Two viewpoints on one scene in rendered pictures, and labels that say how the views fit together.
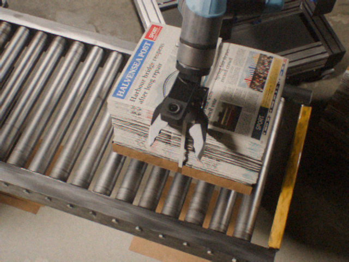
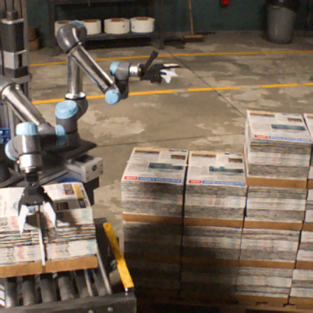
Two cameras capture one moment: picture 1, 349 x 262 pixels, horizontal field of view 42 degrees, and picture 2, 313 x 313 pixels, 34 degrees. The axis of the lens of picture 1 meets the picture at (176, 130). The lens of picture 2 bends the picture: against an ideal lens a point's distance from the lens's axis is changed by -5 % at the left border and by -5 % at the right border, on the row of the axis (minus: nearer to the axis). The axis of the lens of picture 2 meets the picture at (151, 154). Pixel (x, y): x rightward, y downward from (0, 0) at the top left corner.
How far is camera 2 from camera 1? 1.04 m
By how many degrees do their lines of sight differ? 43
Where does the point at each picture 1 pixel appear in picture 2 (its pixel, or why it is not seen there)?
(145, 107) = (9, 215)
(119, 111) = not seen: outside the picture
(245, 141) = (78, 212)
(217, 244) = (93, 302)
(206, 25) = (33, 140)
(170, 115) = (31, 187)
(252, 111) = (74, 200)
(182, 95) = (33, 180)
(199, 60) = (35, 161)
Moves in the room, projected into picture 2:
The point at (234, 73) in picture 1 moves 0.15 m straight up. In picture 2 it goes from (53, 193) to (50, 156)
